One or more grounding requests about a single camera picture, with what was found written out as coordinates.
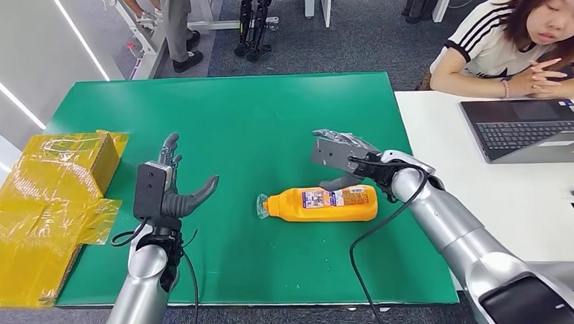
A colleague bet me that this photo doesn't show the black robot legs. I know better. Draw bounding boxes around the black robot legs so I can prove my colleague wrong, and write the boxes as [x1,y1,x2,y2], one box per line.
[232,0,275,63]

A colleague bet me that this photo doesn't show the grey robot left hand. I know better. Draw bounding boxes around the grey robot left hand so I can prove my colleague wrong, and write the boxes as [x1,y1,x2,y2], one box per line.
[157,130,221,220]

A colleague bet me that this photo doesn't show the white desk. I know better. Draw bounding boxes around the white desk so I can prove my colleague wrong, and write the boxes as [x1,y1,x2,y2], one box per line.
[394,84,574,299]

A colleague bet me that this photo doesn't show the dark grey laptop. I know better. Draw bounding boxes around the dark grey laptop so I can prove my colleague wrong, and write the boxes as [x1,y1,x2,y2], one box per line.
[460,96,574,167]

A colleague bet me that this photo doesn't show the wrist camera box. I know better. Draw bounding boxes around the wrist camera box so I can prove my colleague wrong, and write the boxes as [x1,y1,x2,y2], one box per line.
[310,135,361,176]
[131,161,175,222]

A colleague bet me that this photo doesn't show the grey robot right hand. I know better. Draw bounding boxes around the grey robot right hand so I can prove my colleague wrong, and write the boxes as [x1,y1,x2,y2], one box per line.
[312,126,389,194]

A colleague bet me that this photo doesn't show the orange detergent bottle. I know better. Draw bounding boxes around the orange detergent bottle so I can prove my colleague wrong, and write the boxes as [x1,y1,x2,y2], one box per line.
[255,184,380,226]

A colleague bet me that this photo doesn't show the white table leg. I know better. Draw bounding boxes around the white table leg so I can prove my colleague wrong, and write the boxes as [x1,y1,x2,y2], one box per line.
[304,0,335,29]
[431,0,457,23]

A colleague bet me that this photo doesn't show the yellow tape-wrapped cardboard box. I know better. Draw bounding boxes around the yellow tape-wrapped cardboard box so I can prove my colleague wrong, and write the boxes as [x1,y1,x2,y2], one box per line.
[0,130,135,310]

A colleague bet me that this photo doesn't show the black chair base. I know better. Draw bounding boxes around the black chair base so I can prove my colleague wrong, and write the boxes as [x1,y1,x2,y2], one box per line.
[402,0,443,24]

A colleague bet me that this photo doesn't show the green table mat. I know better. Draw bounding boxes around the green table mat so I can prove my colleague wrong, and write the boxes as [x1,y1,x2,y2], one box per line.
[41,68,460,319]

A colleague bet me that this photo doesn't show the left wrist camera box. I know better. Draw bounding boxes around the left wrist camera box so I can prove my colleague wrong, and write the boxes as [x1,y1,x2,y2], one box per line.
[131,161,175,222]

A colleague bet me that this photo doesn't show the person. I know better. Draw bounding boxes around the person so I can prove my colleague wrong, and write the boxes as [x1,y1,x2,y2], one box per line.
[119,0,163,32]
[414,0,574,105]
[159,0,205,74]

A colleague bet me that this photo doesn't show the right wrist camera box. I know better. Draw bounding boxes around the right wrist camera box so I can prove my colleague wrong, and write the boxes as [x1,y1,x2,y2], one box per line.
[310,135,361,176]

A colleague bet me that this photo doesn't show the white desk frame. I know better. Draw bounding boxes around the white desk frame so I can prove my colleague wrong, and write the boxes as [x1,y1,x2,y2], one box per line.
[115,0,243,82]

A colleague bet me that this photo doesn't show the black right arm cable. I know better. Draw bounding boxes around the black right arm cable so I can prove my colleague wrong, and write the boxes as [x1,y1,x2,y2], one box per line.
[346,155,434,324]

